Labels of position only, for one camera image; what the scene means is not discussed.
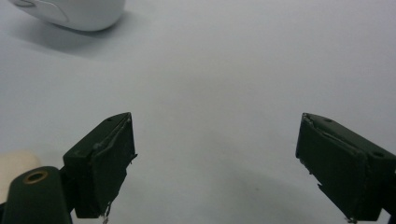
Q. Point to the white computer mouse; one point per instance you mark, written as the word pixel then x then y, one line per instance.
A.
pixel 73 13

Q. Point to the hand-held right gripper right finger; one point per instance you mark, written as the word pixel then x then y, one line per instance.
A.
pixel 339 168

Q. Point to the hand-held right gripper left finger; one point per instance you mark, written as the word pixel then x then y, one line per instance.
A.
pixel 99 168

